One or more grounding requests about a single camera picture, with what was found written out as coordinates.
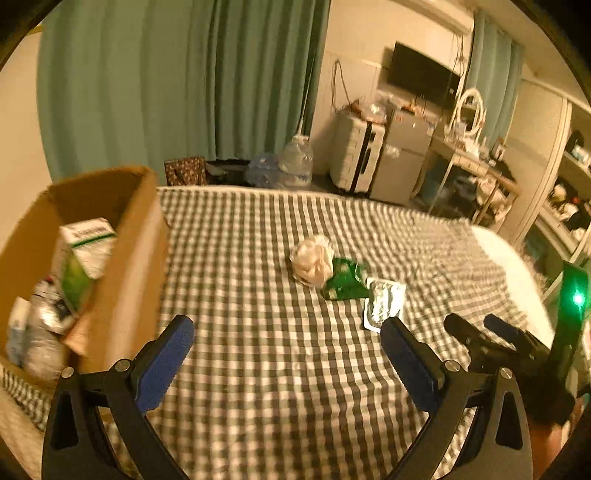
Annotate black wall television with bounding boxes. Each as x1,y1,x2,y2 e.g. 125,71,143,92
385,41,462,110

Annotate blue white small packet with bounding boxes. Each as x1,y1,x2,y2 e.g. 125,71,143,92
6,298,31,367

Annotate narrow green curtain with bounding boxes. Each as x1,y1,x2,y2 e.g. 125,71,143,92
462,9,525,139

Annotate crushed blue water bottle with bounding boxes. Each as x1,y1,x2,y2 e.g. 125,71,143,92
245,152,284,188

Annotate grey small fridge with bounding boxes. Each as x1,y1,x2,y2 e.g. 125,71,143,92
369,108,435,206

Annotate beige cloth pile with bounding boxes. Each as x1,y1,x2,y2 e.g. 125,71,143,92
475,178,509,208

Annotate round white vanity mirror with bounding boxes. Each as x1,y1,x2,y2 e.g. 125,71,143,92
455,87,488,139

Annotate green white carton box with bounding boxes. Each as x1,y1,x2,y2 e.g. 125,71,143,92
58,217,118,315

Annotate white suitcase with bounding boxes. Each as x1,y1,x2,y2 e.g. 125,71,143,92
329,112,387,195

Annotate clear plastic bag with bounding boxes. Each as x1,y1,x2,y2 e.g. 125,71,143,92
362,95,386,123

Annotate person's right forearm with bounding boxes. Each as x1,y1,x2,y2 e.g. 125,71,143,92
529,413,578,480

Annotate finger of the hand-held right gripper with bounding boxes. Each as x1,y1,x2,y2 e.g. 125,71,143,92
484,315,550,358
444,313,497,370

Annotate checkered blanket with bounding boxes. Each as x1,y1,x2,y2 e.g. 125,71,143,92
0,185,539,480

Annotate silver packets in box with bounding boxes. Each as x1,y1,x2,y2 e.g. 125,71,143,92
25,279,77,379

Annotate patterned gift bag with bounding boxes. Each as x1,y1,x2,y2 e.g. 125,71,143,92
164,156,207,186

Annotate white open shelf unit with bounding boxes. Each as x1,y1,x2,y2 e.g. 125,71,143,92
512,78,591,296

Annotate brown cardboard box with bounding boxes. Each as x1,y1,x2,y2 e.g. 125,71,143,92
0,166,171,393

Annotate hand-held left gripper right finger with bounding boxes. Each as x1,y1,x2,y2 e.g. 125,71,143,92
379,316,533,480

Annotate white clear wrapper packet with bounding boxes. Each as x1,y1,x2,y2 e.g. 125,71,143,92
363,276,407,332

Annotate wide green curtain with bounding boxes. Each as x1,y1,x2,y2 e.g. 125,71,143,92
37,0,332,183

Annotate large clear water bottle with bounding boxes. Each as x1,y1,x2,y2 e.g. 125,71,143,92
281,134,315,188

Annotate green snack packet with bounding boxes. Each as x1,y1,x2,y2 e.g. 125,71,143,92
322,257,372,302

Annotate wooden dressing desk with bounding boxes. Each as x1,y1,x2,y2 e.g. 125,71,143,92
416,134,520,227

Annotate crumpled white plastic bag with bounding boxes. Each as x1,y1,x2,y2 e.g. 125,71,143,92
290,234,335,288

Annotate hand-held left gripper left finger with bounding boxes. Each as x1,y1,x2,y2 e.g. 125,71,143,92
41,315,195,480

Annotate dark bag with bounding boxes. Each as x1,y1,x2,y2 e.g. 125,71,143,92
203,158,252,186

